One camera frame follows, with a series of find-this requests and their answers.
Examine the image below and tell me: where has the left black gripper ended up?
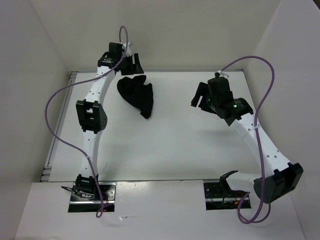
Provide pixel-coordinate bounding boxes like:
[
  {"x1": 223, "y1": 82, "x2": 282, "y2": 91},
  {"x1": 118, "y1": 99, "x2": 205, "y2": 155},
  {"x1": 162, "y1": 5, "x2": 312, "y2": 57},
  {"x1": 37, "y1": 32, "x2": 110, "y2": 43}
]
[{"x1": 117, "y1": 53, "x2": 144, "y2": 76}]

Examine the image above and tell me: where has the black skirt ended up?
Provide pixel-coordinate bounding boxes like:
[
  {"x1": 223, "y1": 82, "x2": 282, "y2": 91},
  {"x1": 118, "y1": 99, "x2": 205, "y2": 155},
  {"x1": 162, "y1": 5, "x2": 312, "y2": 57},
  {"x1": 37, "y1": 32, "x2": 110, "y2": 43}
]
[{"x1": 117, "y1": 75, "x2": 154, "y2": 119}]

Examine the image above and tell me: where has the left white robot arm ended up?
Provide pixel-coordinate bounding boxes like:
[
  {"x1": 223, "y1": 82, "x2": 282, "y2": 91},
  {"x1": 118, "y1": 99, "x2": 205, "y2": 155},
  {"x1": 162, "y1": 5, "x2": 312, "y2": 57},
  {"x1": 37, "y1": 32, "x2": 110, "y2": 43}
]
[{"x1": 75, "y1": 42, "x2": 144, "y2": 200}]

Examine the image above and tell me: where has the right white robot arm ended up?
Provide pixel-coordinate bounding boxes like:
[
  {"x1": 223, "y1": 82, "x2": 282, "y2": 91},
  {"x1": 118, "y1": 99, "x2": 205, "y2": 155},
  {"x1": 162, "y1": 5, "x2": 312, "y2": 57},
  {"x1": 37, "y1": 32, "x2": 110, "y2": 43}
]
[{"x1": 191, "y1": 77, "x2": 304, "y2": 204}]

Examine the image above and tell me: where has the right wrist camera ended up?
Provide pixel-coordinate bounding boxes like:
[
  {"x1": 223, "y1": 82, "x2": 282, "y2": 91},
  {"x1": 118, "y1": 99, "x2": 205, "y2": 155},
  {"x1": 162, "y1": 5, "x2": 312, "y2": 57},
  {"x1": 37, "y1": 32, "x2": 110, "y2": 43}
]
[{"x1": 207, "y1": 77, "x2": 231, "y2": 97}]

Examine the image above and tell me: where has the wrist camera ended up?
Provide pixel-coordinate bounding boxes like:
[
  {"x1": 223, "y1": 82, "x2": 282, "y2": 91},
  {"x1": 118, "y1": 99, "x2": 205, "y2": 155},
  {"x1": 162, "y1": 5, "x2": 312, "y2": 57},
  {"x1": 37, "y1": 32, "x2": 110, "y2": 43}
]
[
  {"x1": 207, "y1": 77, "x2": 231, "y2": 97},
  {"x1": 107, "y1": 42, "x2": 125, "y2": 60}
]

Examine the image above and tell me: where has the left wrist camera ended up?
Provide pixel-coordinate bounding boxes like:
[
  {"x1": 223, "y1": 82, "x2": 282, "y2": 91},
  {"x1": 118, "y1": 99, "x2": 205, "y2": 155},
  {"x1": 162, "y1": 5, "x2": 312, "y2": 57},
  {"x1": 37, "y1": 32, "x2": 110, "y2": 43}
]
[{"x1": 107, "y1": 42, "x2": 125, "y2": 60}]

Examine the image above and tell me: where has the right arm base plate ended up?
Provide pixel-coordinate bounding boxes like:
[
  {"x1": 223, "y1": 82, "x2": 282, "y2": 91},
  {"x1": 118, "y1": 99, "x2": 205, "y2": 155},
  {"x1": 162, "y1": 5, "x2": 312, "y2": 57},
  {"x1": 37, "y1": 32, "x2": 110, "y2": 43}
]
[{"x1": 203, "y1": 181, "x2": 246, "y2": 211}]

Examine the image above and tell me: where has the aluminium table frame rail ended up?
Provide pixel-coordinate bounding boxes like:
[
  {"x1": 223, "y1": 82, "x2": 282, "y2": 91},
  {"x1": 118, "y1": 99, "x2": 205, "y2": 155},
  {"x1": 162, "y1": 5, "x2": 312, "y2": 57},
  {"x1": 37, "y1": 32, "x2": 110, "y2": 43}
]
[{"x1": 39, "y1": 71, "x2": 79, "y2": 183}]

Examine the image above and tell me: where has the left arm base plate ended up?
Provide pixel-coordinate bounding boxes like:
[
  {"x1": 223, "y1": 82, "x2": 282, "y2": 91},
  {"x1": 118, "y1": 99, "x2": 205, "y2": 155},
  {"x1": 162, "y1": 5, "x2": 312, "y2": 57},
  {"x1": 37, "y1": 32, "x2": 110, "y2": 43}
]
[{"x1": 68, "y1": 183, "x2": 117, "y2": 213}]

